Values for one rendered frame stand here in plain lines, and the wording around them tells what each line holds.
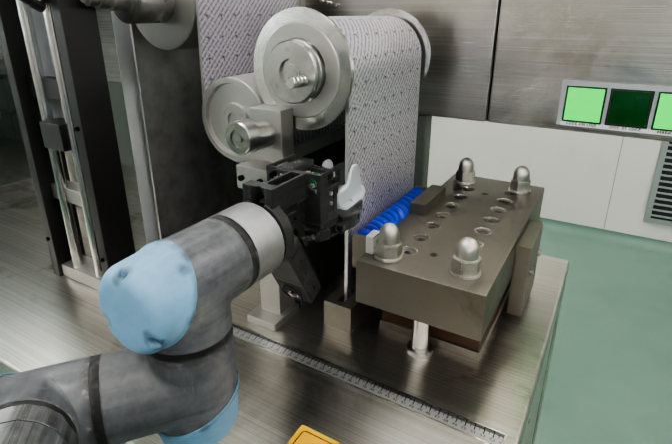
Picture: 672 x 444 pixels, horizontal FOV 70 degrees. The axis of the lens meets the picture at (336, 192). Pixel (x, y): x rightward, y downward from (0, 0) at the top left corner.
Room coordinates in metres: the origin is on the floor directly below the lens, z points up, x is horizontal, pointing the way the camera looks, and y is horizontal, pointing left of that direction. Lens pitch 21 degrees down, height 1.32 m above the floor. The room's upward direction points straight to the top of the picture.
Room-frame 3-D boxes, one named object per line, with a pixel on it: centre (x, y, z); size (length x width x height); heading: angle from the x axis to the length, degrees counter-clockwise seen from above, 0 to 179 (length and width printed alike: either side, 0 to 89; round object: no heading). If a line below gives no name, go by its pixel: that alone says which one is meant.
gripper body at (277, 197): (0.48, 0.05, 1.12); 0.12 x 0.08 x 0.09; 149
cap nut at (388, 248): (0.54, -0.07, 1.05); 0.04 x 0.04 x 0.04
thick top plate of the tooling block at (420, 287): (0.66, -0.20, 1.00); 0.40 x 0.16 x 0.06; 149
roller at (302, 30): (0.72, -0.02, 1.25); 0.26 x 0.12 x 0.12; 149
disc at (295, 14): (0.61, 0.04, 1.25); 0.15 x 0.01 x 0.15; 59
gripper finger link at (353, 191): (0.57, -0.02, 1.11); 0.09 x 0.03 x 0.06; 148
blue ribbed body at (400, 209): (0.67, -0.09, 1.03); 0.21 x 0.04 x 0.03; 149
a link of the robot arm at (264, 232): (0.42, 0.09, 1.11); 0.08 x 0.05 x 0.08; 59
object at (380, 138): (0.69, -0.07, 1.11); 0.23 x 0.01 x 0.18; 149
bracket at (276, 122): (0.59, 0.09, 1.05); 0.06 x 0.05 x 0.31; 149
